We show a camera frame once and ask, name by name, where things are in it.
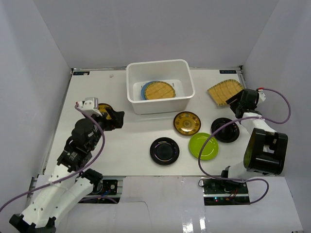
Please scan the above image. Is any fan-shaped bamboo woven tray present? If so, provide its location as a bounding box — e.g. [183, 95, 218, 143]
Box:
[207, 79, 244, 106]

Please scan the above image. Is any blue plate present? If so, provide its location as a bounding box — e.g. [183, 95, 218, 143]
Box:
[140, 81, 157, 100]

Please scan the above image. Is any round bamboo woven plate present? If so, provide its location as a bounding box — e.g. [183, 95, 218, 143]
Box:
[151, 81, 176, 100]

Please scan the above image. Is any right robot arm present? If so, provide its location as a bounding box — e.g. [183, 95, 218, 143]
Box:
[219, 88, 291, 194]

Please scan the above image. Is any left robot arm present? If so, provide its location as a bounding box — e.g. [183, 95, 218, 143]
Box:
[9, 107, 125, 233]

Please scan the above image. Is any white plastic bin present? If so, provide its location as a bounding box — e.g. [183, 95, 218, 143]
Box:
[126, 59, 195, 115]

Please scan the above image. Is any yellow patterned plate left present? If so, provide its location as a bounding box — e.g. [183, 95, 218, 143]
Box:
[98, 103, 113, 112]

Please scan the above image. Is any yellow patterned plate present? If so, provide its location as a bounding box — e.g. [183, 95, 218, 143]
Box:
[173, 111, 202, 136]
[98, 103, 113, 112]

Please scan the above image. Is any black glossy bowl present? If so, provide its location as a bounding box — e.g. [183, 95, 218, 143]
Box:
[211, 117, 240, 143]

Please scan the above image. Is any lime green plate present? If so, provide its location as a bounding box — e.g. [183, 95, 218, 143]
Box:
[188, 132, 220, 161]

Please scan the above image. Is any yellow patterned plate right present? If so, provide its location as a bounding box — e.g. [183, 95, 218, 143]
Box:
[173, 111, 202, 136]

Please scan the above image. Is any black flat plate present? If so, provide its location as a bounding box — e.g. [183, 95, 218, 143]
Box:
[150, 137, 180, 166]

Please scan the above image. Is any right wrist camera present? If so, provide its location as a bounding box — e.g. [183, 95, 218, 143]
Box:
[257, 87, 266, 103]

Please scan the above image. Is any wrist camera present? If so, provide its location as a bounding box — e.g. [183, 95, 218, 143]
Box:
[257, 87, 266, 103]
[75, 97, 102, 116]

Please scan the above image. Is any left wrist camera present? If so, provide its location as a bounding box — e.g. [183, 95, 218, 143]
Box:
[75, 97, 102, 116]

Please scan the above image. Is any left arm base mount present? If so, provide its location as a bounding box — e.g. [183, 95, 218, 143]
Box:
[80, 179, 121, 204]

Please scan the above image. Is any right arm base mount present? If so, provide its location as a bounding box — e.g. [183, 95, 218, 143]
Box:
[198, 178, 250, 206]

